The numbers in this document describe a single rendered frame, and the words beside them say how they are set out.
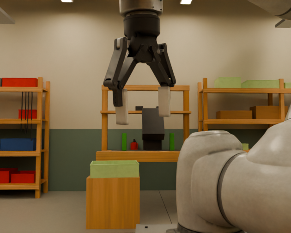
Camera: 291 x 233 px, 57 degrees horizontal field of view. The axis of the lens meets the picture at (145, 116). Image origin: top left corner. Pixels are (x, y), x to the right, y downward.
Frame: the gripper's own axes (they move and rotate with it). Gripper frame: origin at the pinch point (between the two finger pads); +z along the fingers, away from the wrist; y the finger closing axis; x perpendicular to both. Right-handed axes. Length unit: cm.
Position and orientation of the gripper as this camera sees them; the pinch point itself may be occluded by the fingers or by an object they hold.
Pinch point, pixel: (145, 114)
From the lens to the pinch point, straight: 57.7
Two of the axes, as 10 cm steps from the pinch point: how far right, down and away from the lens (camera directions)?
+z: 0.4, 9.9, 1.2
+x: -7.5, -0.5, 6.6
